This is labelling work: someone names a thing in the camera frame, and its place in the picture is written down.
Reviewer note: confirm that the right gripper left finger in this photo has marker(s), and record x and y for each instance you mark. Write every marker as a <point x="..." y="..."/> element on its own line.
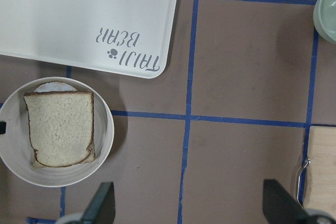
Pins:
<point x="102" y="206"/>

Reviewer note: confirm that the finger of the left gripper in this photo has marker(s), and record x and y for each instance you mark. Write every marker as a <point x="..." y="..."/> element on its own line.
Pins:
<point x="2" y="127"/>

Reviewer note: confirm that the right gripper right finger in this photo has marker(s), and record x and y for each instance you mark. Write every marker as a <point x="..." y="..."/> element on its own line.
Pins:
<point x="280" y="207"/>

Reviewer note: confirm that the cream round plate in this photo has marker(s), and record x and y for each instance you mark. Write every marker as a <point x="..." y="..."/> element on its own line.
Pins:
<point x="17" y="153"/>

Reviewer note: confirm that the bread slice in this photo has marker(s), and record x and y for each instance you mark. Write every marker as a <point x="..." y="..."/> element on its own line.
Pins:
<point x="57" y="157"/>
<point x="60" y="119"/>

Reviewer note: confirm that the wooden cutting board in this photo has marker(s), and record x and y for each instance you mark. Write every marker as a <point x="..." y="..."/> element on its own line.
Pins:
<point x="319" y="167"/>

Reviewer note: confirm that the fried egg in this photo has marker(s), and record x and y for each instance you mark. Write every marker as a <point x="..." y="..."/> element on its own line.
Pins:
<point x="55" y="86"/>

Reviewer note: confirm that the cream bear serving tray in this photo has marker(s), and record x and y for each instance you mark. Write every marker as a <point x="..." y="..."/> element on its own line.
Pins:
<point x="130" y="37"/>

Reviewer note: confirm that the green bowl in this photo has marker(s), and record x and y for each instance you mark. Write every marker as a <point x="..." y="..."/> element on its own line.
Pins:
<point x="324" y="19"/>

